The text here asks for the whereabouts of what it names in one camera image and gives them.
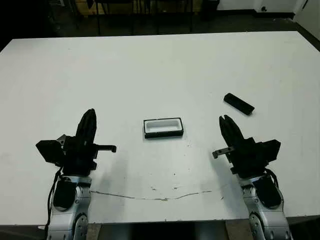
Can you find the black box base white insert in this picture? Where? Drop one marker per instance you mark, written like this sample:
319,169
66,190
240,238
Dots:
162,126

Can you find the grey robot leg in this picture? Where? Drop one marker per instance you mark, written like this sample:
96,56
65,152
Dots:
115,232
211,232

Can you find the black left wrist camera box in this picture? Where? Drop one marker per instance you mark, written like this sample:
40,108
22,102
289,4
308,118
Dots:
48,151

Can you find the small black wall knob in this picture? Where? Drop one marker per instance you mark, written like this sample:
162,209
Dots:
264,8

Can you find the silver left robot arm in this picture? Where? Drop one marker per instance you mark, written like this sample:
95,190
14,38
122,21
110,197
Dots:
62,220

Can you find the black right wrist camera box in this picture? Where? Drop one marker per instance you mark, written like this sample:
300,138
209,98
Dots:
270,150

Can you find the slim black camera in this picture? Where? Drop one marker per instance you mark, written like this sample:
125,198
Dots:
238,103

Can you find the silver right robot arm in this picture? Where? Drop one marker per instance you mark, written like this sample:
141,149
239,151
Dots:
265,220

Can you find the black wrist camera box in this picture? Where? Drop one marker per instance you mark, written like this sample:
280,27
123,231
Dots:
48,151
270,150

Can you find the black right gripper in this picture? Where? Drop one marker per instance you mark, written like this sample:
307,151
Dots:
247,160

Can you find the grey robot right leg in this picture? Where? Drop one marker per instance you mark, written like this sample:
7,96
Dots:
211,232

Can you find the grey robot left leg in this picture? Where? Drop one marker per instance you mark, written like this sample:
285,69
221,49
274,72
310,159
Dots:
115,232

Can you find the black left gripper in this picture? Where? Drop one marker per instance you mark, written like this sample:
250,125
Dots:
77,157

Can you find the black waste bin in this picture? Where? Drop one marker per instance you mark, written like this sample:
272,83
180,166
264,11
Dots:
210,10

